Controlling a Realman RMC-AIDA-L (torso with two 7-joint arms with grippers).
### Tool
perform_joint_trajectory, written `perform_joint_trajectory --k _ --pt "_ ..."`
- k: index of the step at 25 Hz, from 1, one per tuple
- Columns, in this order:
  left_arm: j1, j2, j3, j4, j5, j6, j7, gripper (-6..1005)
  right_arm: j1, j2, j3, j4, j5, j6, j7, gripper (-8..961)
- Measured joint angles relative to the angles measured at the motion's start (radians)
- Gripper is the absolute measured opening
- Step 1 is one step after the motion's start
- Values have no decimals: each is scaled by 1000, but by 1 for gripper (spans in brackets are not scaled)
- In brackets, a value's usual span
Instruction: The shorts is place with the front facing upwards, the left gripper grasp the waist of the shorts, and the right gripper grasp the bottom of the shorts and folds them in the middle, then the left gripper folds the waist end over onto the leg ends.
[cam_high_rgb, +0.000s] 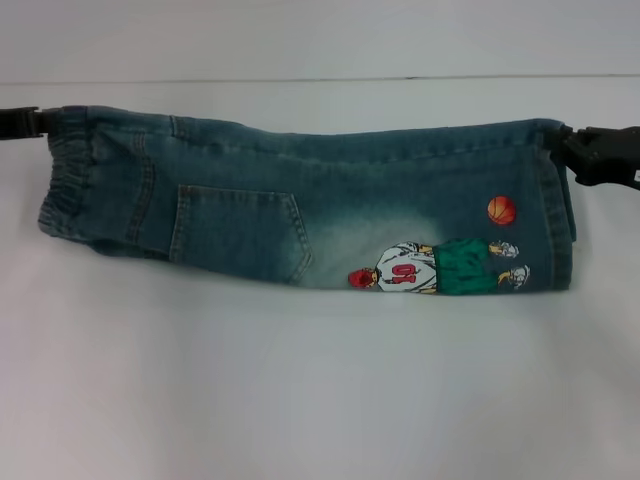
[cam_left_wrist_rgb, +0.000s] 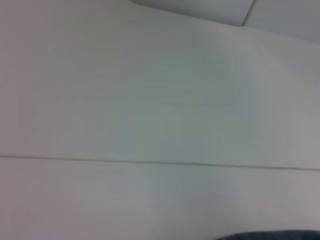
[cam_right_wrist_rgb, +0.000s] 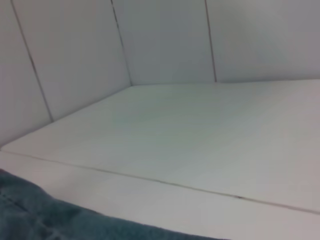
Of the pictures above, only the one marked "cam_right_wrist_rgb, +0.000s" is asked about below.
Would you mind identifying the blue denim shorts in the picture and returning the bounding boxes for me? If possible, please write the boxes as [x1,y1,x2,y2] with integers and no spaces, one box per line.
[0,168,221,240]

